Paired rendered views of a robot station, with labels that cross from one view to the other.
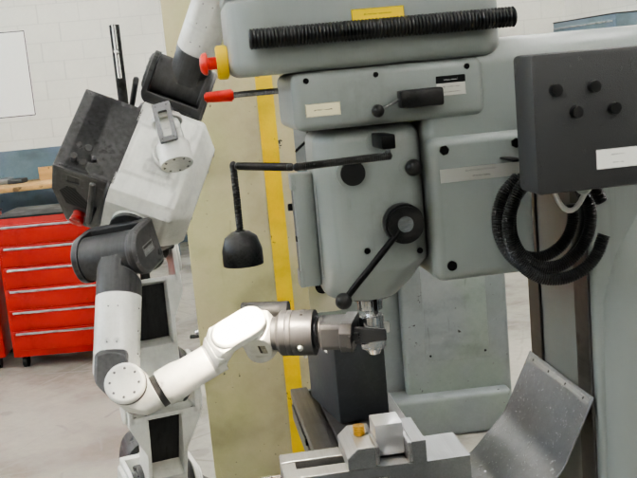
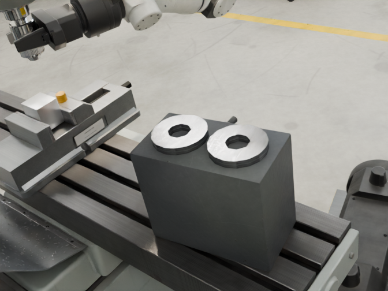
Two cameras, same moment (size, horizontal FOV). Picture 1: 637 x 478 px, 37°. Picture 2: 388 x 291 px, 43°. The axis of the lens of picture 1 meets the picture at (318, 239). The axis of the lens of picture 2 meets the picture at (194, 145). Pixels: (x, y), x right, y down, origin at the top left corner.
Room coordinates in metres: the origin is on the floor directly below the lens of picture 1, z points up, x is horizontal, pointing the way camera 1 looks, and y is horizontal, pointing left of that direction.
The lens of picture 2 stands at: (2.66, -0.42, 1.57)
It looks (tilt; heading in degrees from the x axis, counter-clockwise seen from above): 36 degrees down; 143
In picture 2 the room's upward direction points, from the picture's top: 12 degrees counter-clockwise
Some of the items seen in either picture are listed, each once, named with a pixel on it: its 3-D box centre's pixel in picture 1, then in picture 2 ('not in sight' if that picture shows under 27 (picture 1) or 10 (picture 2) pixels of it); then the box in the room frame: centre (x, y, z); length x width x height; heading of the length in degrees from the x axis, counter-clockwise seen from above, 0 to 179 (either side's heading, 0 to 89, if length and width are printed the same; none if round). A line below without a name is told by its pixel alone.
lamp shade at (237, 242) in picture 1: (242, 247); not in sight; (1.68, 0.14, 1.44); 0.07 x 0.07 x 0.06
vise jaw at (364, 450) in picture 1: (357, 446); (65, 105); (1.71, -0.04, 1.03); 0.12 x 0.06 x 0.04; 7
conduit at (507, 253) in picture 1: (539, 218); not in sight; (1.61, -0.38, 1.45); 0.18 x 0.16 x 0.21; 98
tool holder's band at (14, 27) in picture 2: (371, 317); (21, 23); (1.77, -0.09, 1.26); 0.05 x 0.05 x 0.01
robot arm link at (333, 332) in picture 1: (325, 333); (71, 21); (1.79, 0.00, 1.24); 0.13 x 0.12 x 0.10; 169
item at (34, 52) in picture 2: (373, 333); (28, 40); (1.77, -0.09, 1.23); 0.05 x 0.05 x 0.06
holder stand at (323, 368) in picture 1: (345, 364); (216, 185); (2.19, -0.04, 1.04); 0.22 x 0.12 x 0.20; 17
